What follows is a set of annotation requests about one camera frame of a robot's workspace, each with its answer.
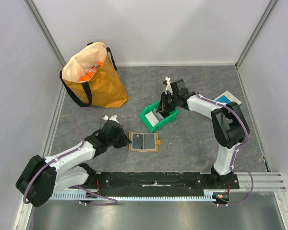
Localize black gold-lined credit card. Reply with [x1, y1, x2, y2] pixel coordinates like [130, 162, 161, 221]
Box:
[144, 133, 156, 150]

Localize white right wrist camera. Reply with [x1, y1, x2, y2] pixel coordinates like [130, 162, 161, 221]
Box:
[163, 76, 173, 94]

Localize white slotted cable duct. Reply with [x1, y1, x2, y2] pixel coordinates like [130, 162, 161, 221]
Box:
[50, 189, 229, 202]

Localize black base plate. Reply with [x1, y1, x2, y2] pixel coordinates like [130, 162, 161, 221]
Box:
[82, 172, 240, 191]

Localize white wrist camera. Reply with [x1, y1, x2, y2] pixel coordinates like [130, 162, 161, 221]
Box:
[103, 115, 120, 127]
[163, 76, 173, 94]

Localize green plastic bin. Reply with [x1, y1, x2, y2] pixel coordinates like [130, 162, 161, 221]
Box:
[140, 101, 179, 133]

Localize black VIP credit card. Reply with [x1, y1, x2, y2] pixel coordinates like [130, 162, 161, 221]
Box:
[132, 133, 143, 150]

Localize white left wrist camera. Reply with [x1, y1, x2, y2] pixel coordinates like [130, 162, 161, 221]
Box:
[103, 115, 120, 127]

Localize white card stack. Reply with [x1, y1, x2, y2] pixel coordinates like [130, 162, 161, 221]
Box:
[145, 111, 159, 127]

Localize orange snack packet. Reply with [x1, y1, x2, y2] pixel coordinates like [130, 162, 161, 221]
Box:
[78, 62, 103, 82]

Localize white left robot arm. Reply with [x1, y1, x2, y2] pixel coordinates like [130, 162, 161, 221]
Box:
[15, 120, 131, 207]

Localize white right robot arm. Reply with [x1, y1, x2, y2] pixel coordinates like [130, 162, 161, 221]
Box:
[156, 77, 250, 189]

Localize blue white box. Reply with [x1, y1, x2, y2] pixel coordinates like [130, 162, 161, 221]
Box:
[214, 91, 242, 105]

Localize orange leather card holder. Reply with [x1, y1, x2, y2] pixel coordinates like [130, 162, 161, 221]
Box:
[129, 131, 161, 152]

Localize brown tote bag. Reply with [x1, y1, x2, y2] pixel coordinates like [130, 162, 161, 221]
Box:
[60, 42, 129, 108]

